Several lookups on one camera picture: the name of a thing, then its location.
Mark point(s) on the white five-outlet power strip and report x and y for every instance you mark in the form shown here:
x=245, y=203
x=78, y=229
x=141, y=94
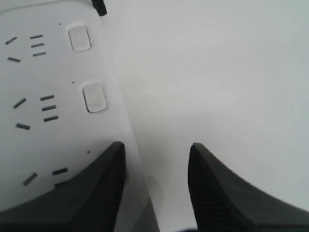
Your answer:
x=61, y=107

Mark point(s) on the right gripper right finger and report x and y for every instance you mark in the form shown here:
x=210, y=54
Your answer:
x=224, y=202

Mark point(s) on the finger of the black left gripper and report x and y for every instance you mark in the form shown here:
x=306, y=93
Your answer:
x=100, y=7

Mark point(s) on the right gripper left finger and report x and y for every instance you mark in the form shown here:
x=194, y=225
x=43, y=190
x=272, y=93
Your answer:
x=89, y=202

